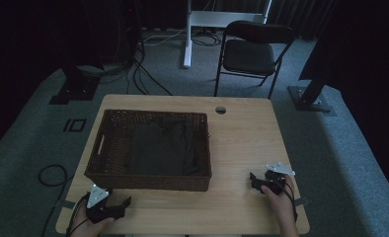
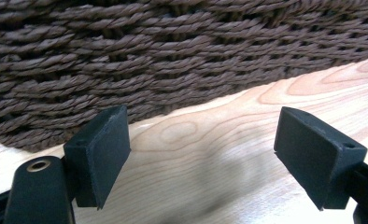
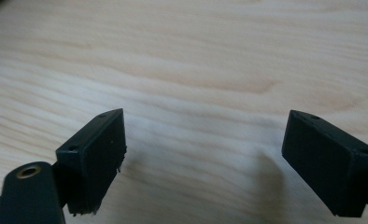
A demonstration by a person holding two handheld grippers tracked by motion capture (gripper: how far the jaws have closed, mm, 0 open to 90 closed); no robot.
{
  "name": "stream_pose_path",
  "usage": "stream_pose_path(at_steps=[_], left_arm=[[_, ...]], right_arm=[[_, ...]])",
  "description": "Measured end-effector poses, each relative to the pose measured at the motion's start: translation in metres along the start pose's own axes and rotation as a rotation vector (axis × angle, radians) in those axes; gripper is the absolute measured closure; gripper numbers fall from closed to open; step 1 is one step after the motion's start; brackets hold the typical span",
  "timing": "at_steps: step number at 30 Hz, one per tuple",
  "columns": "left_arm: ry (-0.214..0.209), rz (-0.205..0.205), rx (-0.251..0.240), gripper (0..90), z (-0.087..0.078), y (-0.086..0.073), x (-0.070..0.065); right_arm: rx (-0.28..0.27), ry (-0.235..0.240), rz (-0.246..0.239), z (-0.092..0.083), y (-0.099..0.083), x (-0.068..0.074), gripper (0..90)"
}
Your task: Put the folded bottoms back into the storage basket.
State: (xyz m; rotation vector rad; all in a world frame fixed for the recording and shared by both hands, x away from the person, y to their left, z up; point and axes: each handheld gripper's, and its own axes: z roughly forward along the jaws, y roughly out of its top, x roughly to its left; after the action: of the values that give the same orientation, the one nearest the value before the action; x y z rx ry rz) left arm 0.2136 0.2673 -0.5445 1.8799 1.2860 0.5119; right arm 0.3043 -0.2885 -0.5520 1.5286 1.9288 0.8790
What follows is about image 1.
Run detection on black floor cables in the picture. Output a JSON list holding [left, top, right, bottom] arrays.
[[77, 45, 175, 97]]

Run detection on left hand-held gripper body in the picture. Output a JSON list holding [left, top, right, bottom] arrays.
[[85, 184, 117, 225]]

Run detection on black stand with square base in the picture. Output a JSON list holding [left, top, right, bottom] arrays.
[[48, 48, 102, 106]]

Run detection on person's right hand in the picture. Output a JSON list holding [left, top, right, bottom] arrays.
[[260, 175, 296, 220]]

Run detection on white metal stand frame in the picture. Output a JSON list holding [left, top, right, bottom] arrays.
[[182, 0, 273, 69]]

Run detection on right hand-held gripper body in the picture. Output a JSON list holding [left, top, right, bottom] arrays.
[[261, 161, 296, 196]]

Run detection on person's left hand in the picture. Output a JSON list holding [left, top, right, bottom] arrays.
[[69, 196, 116, 237]]

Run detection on dark curtain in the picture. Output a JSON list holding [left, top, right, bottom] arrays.
[[268, 0, 340, 40]]

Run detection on black stand with grey base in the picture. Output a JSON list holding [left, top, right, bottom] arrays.
[[287, 42, 337, 118]]

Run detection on black folding chair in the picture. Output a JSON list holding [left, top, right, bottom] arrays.
[[213, 20, 296, 100]]

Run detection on dark brown woven basket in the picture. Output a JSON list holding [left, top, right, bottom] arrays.
[[84, 109, 213, 193]]

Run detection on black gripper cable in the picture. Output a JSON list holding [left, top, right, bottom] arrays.
[[38, 164, 92, 237], [271, 171, 299, 223]]

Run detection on black computer tower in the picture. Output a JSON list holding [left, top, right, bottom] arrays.
[[116, 0, 142, 64]]

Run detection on dark cloth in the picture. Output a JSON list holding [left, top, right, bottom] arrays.
[[124, 117, 201, 177]]

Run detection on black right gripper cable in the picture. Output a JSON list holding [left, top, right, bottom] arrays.
[[271, 171, 299, 223]]

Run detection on white floor cables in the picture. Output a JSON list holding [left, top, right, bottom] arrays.
[[142, 27, 188, 47]]

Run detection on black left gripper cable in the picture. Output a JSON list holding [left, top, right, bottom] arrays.
[[38, 164, 92, 237]]

